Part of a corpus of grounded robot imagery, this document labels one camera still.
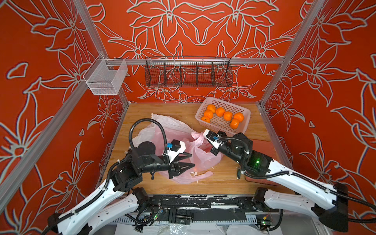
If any pink printed plastic bag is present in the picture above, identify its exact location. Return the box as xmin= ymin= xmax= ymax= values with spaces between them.
xmin=187 ymin=132 xmax=223 ymax=172

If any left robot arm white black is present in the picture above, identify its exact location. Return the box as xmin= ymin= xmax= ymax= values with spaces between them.
xmin=42 ymin=118 xmax=195 ymax=235

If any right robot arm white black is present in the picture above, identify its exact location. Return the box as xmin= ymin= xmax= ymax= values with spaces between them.
xmin=204 ymin=129 xmax=376 ymax=233

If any orange fruit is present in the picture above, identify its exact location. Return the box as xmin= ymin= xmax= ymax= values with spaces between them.
xmin=215 ymin=107 xmax=225 ymax=117
xmin=204 ymin=110 xmax=214 ymax=119
xmin=207 ymin=104 xmax=216 ymax=113
xmin=234 ymin=113 xmax=244 ymax=122
xmin=201 ymin=116 xmax=211 ymax=123
xmin=230 ymin=118 xmax=240 ymax=129
xmin=223 ymin=111 xmax=233 ymax=121

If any white perforated plastic basket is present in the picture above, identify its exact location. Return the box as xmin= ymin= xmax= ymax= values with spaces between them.
xmin=195 ymin=98 xmax=251 ymax=136

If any red plastic tool case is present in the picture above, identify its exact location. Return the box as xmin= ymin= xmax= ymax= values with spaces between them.
xmin=246 ymin=140 xmax=279 ymax=186

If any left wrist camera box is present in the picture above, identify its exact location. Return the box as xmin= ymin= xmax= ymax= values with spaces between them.
xmin=164 ymin=140 xmax=186 ymax=164

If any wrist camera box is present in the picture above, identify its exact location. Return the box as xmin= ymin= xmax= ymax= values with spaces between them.
xmin=203 ymin=129 xmax=222 ymax=149
xmin=164 ymin=140 xmax=186 ymax=164

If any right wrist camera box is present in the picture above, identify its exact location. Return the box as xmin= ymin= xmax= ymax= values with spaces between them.
xmin=203 ymin=129 xmax=222 ymax=149

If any green handled screwdriver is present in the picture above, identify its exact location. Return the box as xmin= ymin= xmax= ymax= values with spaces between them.
xmin=237 ymin=167 xmax=241 ymax=180

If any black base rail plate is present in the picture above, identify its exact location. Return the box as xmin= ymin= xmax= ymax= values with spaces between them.
xmin=149 ymin=194 xmax=281 ymax=226

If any black wire wall basket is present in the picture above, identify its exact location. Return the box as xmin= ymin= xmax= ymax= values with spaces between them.
xmin=145 ymin=56 xmax=234 ymax=88

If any white wire wall basket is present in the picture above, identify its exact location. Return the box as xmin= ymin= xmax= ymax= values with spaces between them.
xmin=83 ymin=53 xmax=128 ymax=96

